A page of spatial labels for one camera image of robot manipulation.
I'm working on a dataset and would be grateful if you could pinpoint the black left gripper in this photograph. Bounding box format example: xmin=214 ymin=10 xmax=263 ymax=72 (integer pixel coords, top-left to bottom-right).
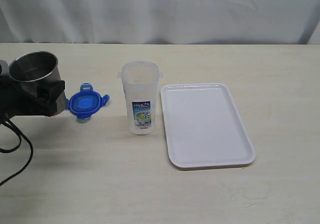
xmin=0 ymin=76 xmax=66 ymax=117

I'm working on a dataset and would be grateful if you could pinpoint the stainless steel cup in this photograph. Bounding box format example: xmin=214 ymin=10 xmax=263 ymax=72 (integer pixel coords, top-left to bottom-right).
xmin=8 ymin=50 xmax=69 ymax=115

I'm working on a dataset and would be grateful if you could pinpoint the blue plastic lid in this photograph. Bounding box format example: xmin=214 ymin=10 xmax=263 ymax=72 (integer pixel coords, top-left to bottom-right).
xmin=66 ymin=82 xmax=110 ymax=123

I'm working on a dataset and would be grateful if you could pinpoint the clear plastic container with label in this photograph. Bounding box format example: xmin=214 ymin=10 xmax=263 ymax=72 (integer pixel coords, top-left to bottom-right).
xmin=118 ymin=60 xmax=163 ymax=135

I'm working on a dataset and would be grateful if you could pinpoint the white backdrop curtain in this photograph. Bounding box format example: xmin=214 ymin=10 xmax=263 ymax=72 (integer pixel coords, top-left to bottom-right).
xmin=0 ymin=0 xmax=320 ymax=44

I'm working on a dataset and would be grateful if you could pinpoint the white rectangular plastic tray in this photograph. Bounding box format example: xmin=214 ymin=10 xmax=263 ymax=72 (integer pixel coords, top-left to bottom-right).
xmin=160 ymin=83 xmax=256 ymax=170

